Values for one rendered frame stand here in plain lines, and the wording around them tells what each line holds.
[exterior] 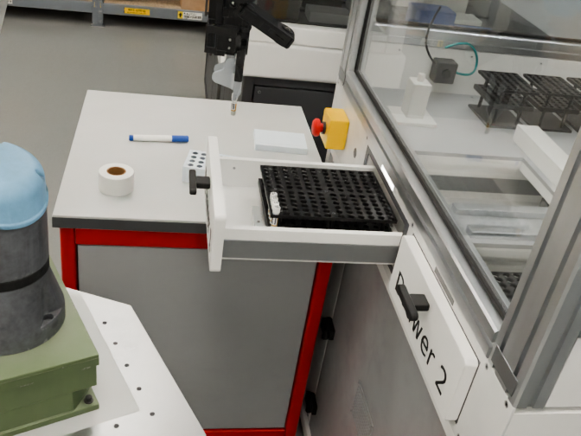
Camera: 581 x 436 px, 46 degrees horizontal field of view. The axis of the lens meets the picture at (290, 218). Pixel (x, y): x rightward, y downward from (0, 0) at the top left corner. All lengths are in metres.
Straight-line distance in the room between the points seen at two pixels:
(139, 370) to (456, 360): 0.45
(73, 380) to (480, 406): 0.52
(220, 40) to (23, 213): 0.62
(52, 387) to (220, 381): 0.79
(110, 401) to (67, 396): 0.07
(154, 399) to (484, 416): 0.44
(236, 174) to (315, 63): 0.74
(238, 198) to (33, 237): 0.53
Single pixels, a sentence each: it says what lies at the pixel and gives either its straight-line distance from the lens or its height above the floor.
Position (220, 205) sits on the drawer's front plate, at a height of 0.93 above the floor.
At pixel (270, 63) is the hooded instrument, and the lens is 1.98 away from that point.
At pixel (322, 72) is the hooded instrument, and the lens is 2.01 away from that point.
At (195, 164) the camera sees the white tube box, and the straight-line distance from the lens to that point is 1.48.
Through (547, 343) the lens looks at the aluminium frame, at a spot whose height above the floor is 1.04.
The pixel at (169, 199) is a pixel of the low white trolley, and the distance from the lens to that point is 1.43.
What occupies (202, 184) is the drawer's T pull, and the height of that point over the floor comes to 0.91.
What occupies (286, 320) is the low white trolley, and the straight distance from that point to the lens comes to 1.56.
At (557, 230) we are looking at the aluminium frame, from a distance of 0.76.
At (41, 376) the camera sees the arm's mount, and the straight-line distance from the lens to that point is 0.92.
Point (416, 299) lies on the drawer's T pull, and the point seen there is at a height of 0.91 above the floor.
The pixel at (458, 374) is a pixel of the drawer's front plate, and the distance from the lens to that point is 0.92.
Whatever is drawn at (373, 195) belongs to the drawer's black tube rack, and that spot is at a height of 0.90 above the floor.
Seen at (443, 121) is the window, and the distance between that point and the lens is 1.08.
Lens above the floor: 1.50
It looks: 31 degrees down
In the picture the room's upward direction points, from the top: 10 degrees clockwise
